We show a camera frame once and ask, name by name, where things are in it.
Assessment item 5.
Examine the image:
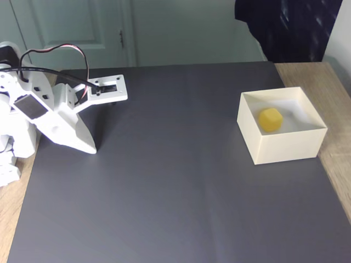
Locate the yellow cube block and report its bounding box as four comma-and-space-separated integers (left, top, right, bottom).
258, 107, 284, 134

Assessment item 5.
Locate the white open box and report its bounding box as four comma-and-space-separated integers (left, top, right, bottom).
236, 86, 329, 165

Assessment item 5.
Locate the pale green panel door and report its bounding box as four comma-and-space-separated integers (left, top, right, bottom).
0, 0, 139, 71

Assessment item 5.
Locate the dark grey table mat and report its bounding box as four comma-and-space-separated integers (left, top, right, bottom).
7, 60, 351, 263

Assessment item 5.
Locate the dark hanging cloth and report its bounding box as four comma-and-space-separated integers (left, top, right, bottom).
234, 0, 344, 64

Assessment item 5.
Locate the black camera cable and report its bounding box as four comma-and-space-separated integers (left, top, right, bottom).
0, 67, 101, 94

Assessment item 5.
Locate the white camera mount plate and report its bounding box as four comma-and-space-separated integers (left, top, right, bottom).
52, 74, 129, 116

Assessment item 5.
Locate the red white black servo cable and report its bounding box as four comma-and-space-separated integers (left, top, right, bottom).
19, 43, 95, 105

